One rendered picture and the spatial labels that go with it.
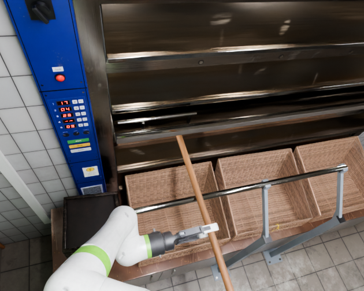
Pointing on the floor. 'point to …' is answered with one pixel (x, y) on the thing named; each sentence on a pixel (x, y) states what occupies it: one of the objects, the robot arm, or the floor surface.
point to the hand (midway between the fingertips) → (209, 230)
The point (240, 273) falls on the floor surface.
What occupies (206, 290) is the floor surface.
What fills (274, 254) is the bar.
